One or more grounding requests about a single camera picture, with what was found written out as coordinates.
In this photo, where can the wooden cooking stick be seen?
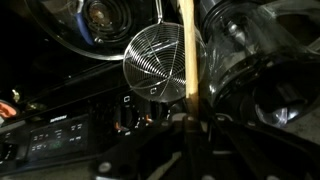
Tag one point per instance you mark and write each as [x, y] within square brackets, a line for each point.
[187, 9]

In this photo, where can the black blender with jar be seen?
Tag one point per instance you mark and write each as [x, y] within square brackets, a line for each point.
[255, 69]

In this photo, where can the black electric stove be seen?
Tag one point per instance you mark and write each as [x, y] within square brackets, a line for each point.
[66, 116]

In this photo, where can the glass pot lid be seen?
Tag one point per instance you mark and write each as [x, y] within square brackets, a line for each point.
[98, 29]

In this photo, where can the wire mesh skimmer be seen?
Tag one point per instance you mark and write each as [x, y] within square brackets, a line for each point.
[154, 60]

